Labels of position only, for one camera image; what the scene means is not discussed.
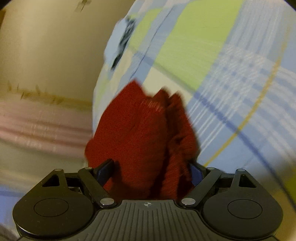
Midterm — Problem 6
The red patterned knit sweater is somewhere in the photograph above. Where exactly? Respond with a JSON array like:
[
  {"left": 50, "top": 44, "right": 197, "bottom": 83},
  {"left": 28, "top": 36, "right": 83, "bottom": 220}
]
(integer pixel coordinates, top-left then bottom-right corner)
[{"left": 85, "top": 81, "right": 199, "bottom": 200}]

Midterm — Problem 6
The checkered bed sheet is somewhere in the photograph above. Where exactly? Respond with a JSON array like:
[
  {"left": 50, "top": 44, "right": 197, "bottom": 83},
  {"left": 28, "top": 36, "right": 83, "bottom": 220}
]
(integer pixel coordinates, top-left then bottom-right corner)
[{"left": 1, "top": 1, "right": 295, "bottom": 240}]

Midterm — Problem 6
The folded light blue cloth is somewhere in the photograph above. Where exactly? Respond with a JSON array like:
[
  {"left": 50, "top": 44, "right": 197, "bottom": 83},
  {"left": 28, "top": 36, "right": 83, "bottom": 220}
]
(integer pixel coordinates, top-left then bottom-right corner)
[{"left": 104, "top": 16, "right": 136, "bottom": 70}]

